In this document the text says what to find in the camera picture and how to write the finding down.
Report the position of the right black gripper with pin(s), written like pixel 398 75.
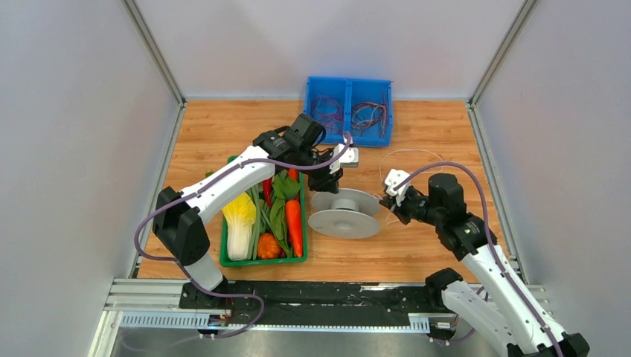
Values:
pixel 390 203

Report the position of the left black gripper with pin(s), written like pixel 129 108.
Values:
pixel 327 182

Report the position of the white perforated spool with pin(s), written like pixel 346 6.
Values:
pixel 348 214

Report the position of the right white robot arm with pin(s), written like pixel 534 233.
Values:
pixel 514 322

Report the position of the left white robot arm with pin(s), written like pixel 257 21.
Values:
pixel 180 216

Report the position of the small orange carrot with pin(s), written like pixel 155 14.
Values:
pixel 293 174

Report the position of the large orange carrot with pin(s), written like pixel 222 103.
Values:
pixel 294 224

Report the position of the green spinach leaf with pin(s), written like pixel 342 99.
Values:
pixel 284 189

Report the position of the red chili pepper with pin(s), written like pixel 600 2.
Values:
pixel 268 191

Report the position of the green long beans bundle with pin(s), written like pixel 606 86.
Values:
pixel 262 223

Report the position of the orange pumpkin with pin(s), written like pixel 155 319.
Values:
pixel 268 247

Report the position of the blue two-compartment bin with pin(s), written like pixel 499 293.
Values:
pixel 362 107

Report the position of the yellow napa cabbage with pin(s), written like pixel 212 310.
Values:
pixel 240 215

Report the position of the green plastic tray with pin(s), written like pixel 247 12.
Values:
pixel 226 262

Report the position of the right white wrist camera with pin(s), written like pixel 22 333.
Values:
pixel 396 184

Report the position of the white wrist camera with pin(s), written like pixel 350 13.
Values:
pixel 396 184
pixel 348 159

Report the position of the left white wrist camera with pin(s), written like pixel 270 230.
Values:
pixel 348 159

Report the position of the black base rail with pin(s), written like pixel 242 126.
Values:
pixel 325 304

